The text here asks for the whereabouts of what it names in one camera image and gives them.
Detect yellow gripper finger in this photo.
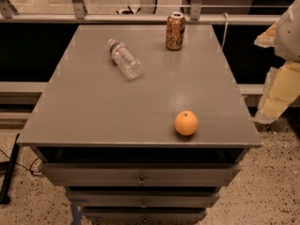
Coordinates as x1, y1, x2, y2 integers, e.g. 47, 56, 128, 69
254, 22, 278, 48
254, 61, 300, 124

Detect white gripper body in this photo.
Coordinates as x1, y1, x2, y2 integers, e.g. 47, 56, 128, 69
275, 0, 300, 62

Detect clear plastic water bottle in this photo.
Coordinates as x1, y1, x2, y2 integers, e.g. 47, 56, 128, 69
108, 39, 143, 80

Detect orange soda can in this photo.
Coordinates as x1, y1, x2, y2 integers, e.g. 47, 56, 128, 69
166, 12, 186, 51

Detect orange fruit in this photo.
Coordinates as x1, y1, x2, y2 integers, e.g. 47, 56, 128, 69
174, 111, 198, 136

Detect grey drawer cabinet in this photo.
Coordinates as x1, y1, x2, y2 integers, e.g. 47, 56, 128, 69
16, 23, 263, 225

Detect top grey drawer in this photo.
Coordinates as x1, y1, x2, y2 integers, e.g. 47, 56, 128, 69
41, 163, 240, 188

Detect grey drawer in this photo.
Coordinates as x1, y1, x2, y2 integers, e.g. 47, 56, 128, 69
83, 208, 206, 222
41, 163, 240, 188
67, 190, 219, 208

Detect bottom grey drawer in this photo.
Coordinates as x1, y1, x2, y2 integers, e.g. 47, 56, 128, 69
83, 208, 206, 222

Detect middle grey drawer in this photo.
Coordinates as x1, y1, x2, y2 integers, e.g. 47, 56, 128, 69
67, 190, 219, 208

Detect black stand leg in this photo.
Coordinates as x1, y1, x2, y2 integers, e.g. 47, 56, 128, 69
0, 136, 20, 204

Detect white hanging cable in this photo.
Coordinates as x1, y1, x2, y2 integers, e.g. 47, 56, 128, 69
220, 12, 230, 51

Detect metal railing frame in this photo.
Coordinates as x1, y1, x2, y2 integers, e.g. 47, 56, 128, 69
0, 0, 300, 108

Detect black floor cable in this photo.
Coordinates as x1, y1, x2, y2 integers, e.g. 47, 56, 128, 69
0, 148, 43, 177

